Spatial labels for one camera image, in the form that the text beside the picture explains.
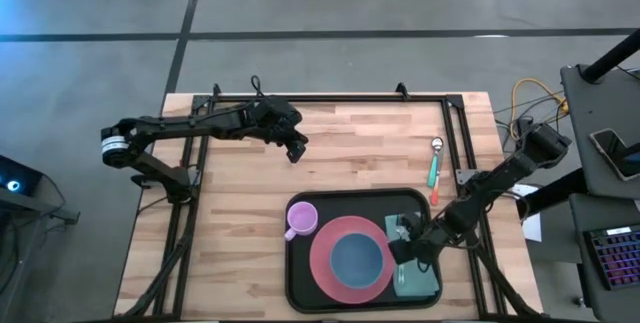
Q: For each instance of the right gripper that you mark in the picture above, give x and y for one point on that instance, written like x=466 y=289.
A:
x=429 y=243

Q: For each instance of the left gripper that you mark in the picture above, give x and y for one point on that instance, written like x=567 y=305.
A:
x=280 y=118

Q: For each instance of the metal fork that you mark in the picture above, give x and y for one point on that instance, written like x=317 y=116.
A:
x=401 y=273

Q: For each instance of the blue bowl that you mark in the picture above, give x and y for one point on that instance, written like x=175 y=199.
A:
x=356 y=260

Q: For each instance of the pink ribbed mug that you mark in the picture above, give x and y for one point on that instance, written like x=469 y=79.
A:
x=301 y=218

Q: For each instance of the pink round plate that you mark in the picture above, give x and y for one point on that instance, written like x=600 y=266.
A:
x=322 y=273

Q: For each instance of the black plastic tray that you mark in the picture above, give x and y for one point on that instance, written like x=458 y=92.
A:
x=300 y=283

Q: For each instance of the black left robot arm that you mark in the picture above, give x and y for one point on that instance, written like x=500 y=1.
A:
x=175 y=124

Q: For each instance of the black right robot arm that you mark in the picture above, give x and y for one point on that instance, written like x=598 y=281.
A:
x=500 y=173

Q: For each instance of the white paper sheet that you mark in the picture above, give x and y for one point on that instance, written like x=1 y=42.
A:
x=534 y=228

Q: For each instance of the black pole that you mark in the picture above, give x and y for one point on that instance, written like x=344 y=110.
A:
x=555 y=190
x=615 y=53

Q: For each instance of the grey side table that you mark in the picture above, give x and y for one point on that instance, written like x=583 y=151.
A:
x=585 y=128
x=580 y=273

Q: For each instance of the backlit keyboard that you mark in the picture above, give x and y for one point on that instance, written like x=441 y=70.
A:
x=617 y=258

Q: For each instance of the black smartphone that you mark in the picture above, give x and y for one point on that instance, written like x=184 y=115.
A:
x=612 y=150

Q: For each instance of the black device blue light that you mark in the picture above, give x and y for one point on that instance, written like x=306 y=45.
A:
x=20 y=178

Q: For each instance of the black aluminium table frame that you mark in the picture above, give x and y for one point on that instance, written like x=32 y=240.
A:
x=325 y=98

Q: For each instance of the grey metal bracket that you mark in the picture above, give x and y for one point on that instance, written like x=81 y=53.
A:
x=465 y=176

